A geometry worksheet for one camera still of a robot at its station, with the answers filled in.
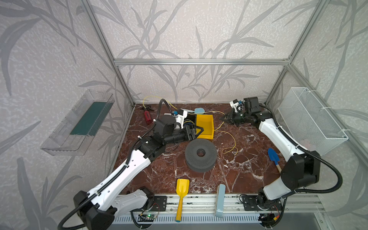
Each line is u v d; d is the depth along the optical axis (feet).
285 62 3.09
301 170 1.42
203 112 3.68
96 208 1.21
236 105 2.51
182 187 2.58
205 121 3.56
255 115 1.96
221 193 2.43
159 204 2.42
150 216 2.31
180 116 2.03
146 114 3.55
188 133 1.89
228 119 2.34
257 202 2.38
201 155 2.99
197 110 3.77
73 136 2.08
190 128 1.96
